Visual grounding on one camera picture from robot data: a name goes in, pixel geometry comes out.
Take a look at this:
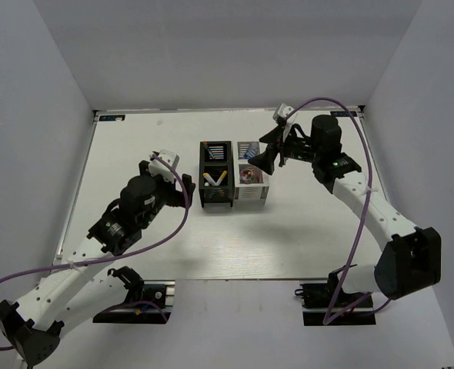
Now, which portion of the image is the black slotted pen holder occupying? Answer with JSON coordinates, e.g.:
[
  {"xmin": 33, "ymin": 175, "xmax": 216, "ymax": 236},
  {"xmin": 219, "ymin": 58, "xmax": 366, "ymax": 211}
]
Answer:
[{"xmin": 199, "ymin": 141, "xmax": 234, "ymax": 208}]

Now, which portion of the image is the blue corner label sticker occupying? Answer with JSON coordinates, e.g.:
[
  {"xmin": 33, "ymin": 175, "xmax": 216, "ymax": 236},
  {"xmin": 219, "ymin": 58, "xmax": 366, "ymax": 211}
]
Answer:
[{"xmin": 330, "ymin": 111, "xmax": 358, "ymax": 118}]

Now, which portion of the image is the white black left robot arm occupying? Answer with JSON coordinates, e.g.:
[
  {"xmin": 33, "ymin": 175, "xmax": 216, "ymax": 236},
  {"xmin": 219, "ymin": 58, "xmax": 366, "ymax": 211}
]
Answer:
[{"xmin": 0, "ymin": 155, "xmax": 195, "ymax": 368}]

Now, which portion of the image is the pink capped glue bottle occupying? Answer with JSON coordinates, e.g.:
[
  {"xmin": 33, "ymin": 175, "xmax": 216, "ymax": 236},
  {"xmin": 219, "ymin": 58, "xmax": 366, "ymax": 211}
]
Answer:
[{"xmin": 239, "ymin": 165, "xmax": 263, "ymax": 185}]

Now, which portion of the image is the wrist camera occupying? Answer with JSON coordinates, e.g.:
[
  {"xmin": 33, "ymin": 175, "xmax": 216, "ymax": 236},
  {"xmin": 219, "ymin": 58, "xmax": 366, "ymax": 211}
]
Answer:
[
  {"xmin": 148, "ymin": 149, "xmax": 180, "ymax": 183},
  {"xmin": 272, "ymin": 103, "xmax": 297, "ymax": 142}
]

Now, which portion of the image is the small blue capped bottle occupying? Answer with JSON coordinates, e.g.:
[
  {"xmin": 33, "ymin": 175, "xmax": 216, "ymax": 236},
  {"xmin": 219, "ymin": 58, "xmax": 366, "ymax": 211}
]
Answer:
[{"xmin": 244, "ymin": 141, "xmax": 259, "ymax": 159}]

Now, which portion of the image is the left blue corner label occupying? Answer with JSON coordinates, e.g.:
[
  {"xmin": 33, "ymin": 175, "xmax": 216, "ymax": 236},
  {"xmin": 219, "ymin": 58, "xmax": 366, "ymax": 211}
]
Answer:
[{"xmin": 98, "ymin": 115, "xmax": 125, "ymax": 121}]

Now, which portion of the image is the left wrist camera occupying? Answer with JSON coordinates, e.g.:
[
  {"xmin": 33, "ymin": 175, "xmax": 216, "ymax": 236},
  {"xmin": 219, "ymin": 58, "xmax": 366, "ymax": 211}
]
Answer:
[{"xmin": 148, "ymin": 149, "xmax": 180, "ymax": 183}]

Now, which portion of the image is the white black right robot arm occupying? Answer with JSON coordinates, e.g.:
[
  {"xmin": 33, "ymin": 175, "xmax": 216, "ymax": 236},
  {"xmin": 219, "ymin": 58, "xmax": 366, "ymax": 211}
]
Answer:
[{"xmin": 249, "ymin": 114, "xmax": 442, "ymax": 307}]

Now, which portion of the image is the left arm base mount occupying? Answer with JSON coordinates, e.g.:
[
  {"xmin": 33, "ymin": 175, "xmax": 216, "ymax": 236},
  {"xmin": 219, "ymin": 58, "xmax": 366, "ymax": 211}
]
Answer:
[{"xmin": 92, "ymin": 281, "xmax": 175, "ymax": 325}]

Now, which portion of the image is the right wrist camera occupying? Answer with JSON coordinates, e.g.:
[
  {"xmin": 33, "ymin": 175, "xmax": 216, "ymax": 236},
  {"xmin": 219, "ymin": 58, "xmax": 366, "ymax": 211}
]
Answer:
[{"xmin": 272, "ymin": 103, "xmax": 297, "ymax": 142}]

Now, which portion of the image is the white slotted pen holder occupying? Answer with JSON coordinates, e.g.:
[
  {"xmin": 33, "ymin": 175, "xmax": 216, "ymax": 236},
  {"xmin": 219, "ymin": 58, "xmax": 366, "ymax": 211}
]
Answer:
[{"xmin": 234, "ymin": 141, "xmax": 269, "ymax": 207}]

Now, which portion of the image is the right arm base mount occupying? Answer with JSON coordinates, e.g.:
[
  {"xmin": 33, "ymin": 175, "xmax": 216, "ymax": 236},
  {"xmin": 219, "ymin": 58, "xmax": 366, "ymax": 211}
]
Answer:
[{"xmin": 294, "ymin": 268, "xmax": 376, "ymax": 327}]

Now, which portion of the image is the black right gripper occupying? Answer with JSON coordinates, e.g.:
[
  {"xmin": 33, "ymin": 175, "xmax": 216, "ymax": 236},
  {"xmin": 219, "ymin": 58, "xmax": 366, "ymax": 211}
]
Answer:
[{"xmin": 249, "ymin": 125, "xmax": 322, "ymax": 175}]

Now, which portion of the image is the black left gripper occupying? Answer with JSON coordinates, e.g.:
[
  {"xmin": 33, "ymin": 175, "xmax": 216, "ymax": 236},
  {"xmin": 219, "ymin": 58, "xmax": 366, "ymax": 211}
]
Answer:
[{"xmin": 139, "ymin": 161, "xmax": 195, "ymax": 230}]

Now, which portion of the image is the yellow capped white marker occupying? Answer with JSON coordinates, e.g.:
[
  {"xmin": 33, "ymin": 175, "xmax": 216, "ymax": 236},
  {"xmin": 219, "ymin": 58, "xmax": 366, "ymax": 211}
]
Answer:
[{"xmin": 216, "ymin": 171, "xmax": 228, "ymax": 186}]

